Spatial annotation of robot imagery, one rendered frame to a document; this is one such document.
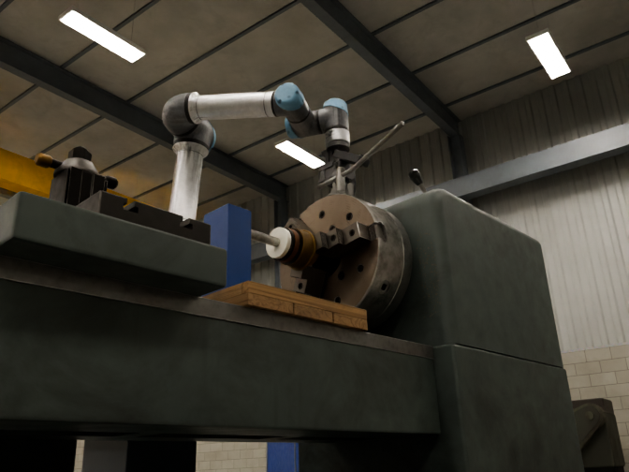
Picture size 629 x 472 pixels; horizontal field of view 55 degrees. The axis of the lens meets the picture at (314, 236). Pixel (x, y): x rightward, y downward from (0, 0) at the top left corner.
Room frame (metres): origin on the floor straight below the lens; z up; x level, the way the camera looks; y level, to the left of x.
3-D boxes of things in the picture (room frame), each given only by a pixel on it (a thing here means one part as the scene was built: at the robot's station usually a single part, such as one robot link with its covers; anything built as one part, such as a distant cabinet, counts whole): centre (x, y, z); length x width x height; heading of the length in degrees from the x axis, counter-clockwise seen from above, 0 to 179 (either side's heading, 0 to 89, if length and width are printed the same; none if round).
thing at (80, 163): (0.97, 0.42, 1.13); 0.08 x 0.08 x 0.03
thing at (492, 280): (1.68, -0.32, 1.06); 0.59 x 0.48 x 0.39; 137
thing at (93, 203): (0.92, 0.37, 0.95); 0.43 x 0.18 x 0.04; 47
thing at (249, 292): (1.16, 0.14, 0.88); 0.36 x 0.30 x 0.04; 47
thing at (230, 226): (1.12, 0.17, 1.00); 0.08 x 0.06 x 0.23; 47
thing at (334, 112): (1.60, -0.08, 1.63); 0.09 x 0.08 x 0.11; 75
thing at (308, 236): (1.26, 0.04, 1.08); 0.09 x 0.09 x 0.09; 47
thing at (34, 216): (0.90, 0.42, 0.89); 0.53 x 0.30 x 0.06; 47
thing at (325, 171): (1.61, -0.07, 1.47); 0.09 x 0.08 x 0.12; 47
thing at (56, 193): (0.97, 0.41, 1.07); 0.07 x 0.07 x 0.10; 47
